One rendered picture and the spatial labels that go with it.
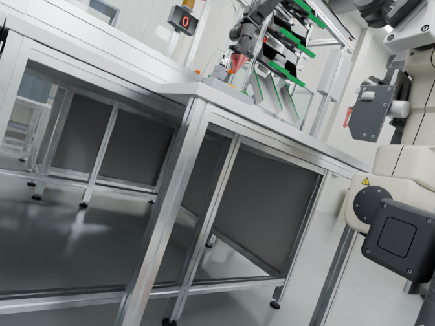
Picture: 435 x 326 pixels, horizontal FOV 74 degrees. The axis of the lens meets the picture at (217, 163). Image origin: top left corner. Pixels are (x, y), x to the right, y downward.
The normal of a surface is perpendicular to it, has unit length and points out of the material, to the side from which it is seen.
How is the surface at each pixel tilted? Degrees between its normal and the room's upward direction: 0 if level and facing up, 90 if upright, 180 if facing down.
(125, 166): 90
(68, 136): 90
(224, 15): 90
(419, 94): 90
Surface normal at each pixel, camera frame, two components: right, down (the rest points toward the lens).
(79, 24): 0.61, 0.25
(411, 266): -0.80, -0.25
